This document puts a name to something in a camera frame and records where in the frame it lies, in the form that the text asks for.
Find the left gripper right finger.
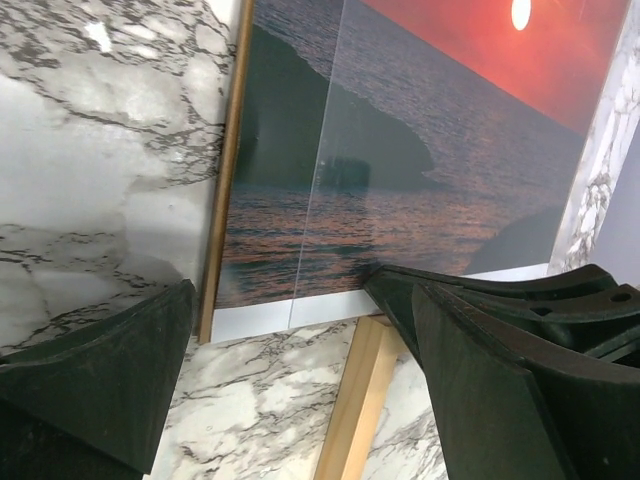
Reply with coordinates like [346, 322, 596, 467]
[412, 283, 639, 479]

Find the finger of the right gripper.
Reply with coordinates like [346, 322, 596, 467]
[364, 264, 639, 360]

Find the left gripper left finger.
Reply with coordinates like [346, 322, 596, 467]
[1, 280, 195, 479]

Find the wooden picture frame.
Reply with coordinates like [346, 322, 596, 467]
[314, 315, 406, 480]

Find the clear acrylic glazing sheet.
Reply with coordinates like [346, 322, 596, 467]
[289, 1, 639, 327]

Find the sunset photo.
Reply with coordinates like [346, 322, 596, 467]
[197, 1, 639, 342]

